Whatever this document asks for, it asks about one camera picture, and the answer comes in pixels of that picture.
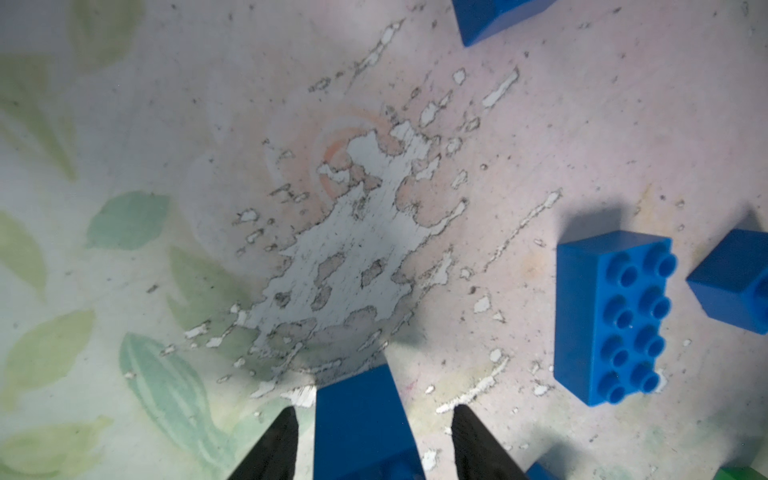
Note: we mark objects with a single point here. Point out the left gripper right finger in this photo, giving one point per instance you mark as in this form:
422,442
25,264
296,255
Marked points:
478,455

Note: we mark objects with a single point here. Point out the small blue lego centre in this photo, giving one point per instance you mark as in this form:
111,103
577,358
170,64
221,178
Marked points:
731,282

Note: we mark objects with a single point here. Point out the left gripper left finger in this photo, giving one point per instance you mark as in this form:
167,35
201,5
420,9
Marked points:
274,455

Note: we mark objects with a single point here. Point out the long blue lego brick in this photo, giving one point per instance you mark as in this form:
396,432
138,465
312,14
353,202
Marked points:
610,303

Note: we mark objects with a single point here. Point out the small blue lego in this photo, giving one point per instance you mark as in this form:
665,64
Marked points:
480,19
731,282

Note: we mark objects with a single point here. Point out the small blue lego far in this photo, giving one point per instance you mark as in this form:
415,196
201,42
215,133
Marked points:
480,19

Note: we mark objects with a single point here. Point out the green lego left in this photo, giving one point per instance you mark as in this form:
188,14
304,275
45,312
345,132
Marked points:
739,473

